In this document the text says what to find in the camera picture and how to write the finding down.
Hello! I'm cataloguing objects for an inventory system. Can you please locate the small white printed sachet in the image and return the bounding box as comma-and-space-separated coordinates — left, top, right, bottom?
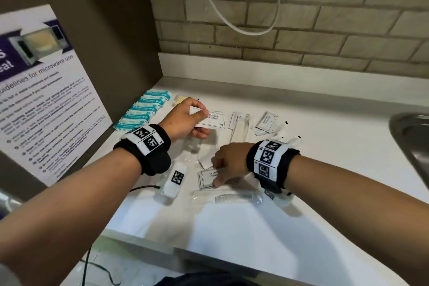
253, 112, 279, 137

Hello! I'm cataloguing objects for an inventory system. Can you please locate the clear plastic packet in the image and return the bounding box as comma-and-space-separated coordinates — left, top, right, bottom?
182, 135, 203, 164

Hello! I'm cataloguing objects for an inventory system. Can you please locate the microwave guidelines poster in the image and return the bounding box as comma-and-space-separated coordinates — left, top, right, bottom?
0, 4, 113, 187

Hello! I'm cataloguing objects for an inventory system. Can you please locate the black cable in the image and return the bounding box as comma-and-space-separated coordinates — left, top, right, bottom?
81, 185, 161, 286

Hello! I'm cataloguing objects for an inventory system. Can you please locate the comb in clear wrapper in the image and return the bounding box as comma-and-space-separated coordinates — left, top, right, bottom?
192, 190, 264, 206

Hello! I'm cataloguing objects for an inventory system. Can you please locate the person's left hand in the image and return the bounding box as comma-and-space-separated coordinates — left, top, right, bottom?
158, 97, 210, 144

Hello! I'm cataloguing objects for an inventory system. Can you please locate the row of teal white packets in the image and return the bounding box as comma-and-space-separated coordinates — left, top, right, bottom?
113, 89, 172, 133

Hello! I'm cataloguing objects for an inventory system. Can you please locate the person's right hand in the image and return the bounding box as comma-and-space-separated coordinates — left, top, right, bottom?
211, 142, 255, 188

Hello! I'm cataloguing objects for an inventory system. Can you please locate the person's left forearm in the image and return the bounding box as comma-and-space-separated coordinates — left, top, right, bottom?
0, 148, 143, 286

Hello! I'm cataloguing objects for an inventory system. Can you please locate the person's dark clothing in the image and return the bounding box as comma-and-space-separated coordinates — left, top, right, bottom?
164, 272, 252, 286

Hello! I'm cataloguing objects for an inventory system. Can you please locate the toothbrush in clear wrapper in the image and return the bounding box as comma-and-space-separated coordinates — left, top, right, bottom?
229, 112, 251, 145

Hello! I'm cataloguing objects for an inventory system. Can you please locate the white wrist camera with marker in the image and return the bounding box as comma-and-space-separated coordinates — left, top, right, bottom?
160, 161, 187, 199
263, 188, 293, 207

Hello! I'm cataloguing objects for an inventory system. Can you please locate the steel sink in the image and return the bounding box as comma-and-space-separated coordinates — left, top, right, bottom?
388, 112, 429, 190

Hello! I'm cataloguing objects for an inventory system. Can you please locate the black wristband with marker tags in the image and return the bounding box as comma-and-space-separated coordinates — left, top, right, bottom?
113, 124, 172, 176
246, 139, 301, 194

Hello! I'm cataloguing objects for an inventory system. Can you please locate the person's right forearm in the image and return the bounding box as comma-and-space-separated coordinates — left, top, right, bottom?
284, 155, 429, 286

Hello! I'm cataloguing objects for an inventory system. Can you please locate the clear packet with black tabs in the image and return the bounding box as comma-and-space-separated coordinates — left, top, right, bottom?
273, 121, 302, 145

